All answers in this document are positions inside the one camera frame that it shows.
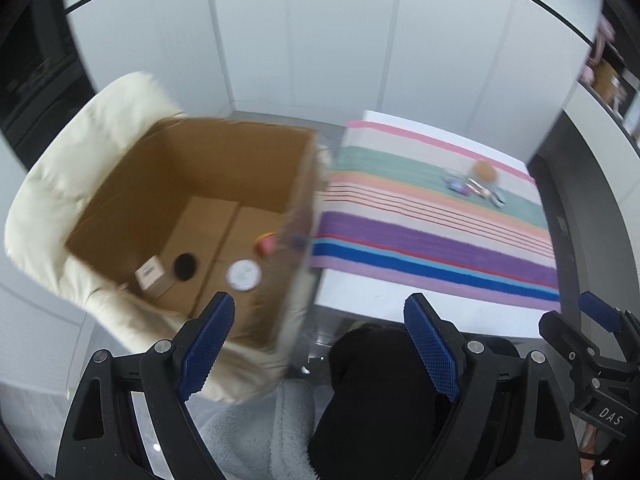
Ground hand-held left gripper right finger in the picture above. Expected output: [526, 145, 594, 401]
[402, 292, 588, 480]

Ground black built-in oven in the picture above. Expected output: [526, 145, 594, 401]
[0, 0, 96, 156]

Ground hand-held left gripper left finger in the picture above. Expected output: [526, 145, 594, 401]
[55, 291, 236, 480]

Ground white round lid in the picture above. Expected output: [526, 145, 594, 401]
[226, 260, 262, 292]

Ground brown printed box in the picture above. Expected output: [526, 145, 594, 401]
[592, 57, 623, 101]

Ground white table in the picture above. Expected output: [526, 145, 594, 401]
[315, 110, 558, 341]

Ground orange round object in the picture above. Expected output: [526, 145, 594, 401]
[470, 160, 500, 188]

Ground person's legs in black trousers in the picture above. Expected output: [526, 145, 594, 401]
[307, 325, 521, 480]

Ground black round lid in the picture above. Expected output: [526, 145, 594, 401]
[171, 252, 199, 281]

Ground small beige cube box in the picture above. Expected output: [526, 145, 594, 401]
[134, 255, 176, 297]

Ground brown cardboard box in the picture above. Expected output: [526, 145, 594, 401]
[65, 116, 323, 351]

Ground grey fluffy rug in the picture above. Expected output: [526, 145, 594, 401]
[200, 377, 321, 480]

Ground striped colourful cloth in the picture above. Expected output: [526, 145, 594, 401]
[307, 120, 561, 313]

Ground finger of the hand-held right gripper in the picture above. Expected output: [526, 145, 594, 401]
[539, 310, 601, 368]
[578, 290, 640, 346]

